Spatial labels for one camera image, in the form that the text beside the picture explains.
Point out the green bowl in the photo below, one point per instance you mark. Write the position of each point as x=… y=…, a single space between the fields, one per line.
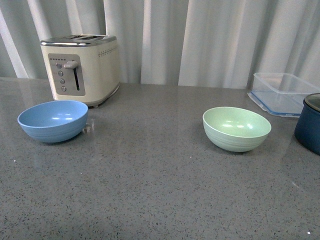
x=235 y=129

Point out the blue bowl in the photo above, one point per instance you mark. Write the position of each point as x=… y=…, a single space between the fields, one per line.
x=54 y=121

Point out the cream two-slot toaster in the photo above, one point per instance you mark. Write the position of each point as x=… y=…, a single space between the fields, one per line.
x=82 y=67

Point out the white curtain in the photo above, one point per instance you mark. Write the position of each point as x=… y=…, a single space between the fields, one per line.
x=207 y=43

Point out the blue container lid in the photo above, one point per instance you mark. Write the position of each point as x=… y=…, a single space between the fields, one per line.
x=278 y=104

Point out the clear plastic food container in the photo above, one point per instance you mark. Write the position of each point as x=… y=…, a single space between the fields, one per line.
x=283 y=83

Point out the dark blue saucepan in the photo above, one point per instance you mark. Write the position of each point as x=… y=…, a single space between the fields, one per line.
x=307 y=130

